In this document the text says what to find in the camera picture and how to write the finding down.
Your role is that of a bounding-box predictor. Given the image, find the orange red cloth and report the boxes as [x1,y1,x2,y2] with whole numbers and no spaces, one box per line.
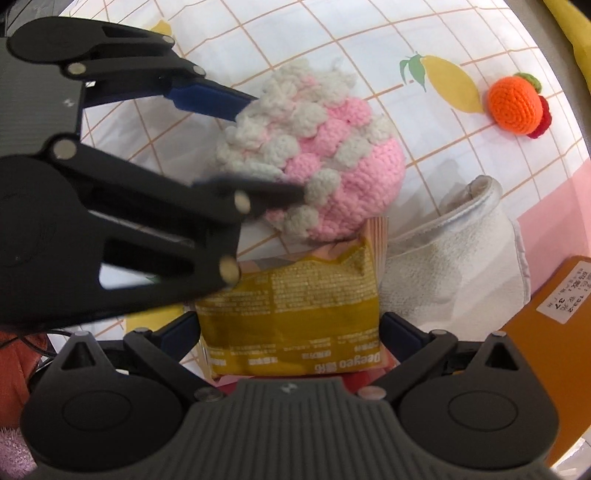
[0,330,61,428]

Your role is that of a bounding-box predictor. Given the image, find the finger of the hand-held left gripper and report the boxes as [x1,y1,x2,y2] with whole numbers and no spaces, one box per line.
[45,135,306,320]
[8,17,260,123]

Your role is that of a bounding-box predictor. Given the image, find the yellow pillow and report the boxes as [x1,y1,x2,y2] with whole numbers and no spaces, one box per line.
[544,0,591,63]

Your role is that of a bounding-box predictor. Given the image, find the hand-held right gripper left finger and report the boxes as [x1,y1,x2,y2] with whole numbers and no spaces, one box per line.
[44,311,228,402]

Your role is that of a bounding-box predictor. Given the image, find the pink fluffy cloth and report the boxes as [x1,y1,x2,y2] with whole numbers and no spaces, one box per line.
[0,422,37,476]

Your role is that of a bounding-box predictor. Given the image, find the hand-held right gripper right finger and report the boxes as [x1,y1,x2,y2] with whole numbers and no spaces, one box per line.
[353,311,541,402]

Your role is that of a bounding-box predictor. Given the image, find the orange cardboard box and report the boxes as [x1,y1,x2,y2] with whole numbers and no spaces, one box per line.
[501,256,591,468]

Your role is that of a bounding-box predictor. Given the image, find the orange crochet fruit toy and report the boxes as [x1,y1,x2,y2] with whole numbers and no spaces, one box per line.
[487,72,553,138]

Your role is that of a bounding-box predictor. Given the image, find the yellow snack packet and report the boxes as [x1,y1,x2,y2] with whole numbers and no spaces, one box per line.
[194,217,389,377]

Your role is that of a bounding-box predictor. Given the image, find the white cloth pouch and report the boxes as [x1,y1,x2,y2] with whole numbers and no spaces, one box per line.
[382,175,533,334]

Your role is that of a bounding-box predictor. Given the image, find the pink white crochet hat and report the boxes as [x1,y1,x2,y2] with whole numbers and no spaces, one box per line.
[216,58,407,241]

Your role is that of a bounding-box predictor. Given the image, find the pink mat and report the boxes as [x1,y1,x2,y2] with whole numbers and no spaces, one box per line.
[516,159,591,296]

